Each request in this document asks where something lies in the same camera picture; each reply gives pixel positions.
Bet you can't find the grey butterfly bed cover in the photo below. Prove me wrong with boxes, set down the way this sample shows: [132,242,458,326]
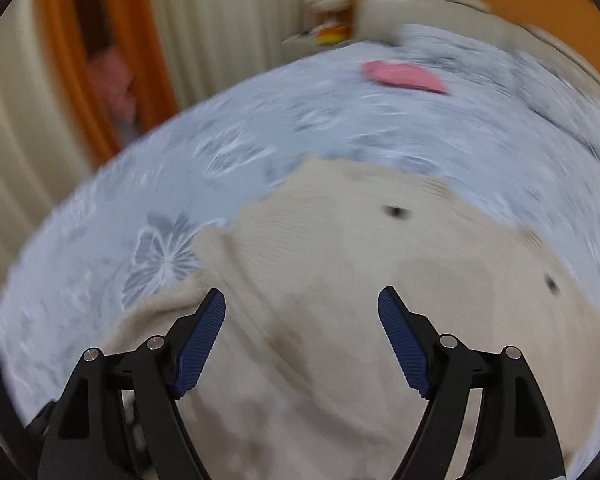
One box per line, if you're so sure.
[0,23,600,476]

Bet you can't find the pink folded cloth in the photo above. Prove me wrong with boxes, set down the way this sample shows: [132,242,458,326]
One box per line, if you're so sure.
[361,61,450,94]

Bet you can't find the left white nightstand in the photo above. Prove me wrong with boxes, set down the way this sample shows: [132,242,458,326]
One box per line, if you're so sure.
[283,29,324,49]

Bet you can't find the beige sweater with black hearts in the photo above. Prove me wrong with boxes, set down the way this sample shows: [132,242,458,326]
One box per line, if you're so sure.
[99,154,600,480]

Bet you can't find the cream curtain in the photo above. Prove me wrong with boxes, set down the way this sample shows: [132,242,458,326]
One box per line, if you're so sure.
[150,0,304,108]

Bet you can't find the pink clothes behind curtain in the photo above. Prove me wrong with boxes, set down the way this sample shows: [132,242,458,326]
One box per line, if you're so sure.
[87,47,136,127]

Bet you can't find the beige padded headboard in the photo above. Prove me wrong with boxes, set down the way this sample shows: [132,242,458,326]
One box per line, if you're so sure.
[354,0,600,88]

